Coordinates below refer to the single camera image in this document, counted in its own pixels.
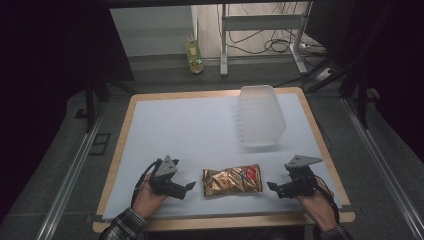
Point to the person's right hand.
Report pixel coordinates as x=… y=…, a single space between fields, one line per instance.
x=318 y=208

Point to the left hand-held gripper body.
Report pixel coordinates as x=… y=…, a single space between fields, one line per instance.
x=165 y=168

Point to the white table mat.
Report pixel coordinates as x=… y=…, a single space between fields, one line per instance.
x=186 y=133

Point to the gold foil snack packet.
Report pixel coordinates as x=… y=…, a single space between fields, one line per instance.
x=231 y=180

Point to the white metal desk frame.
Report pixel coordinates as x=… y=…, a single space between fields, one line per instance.
x=260 y=22

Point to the white power strip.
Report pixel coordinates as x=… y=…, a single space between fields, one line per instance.
x=311 y=46

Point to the black tripod stand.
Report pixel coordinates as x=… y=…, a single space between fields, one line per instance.
x=90 y=100
x=361 y=96

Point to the yellow-green bottle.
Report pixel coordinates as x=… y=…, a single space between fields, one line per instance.
x=194 y=53

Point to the translucent plastic container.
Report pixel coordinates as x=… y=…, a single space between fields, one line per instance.
x=261 y=116

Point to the dark curtain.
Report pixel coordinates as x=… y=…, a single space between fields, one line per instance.
x=390 y=50
x=53 y=43

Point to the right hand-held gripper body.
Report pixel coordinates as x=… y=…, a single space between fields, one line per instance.
x=300 y=180

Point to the silver floor rail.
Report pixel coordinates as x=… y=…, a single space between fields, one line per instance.
x=68 y=180
x=386 y=166

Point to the person's left hand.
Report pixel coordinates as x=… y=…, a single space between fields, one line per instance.
x=146 y=200

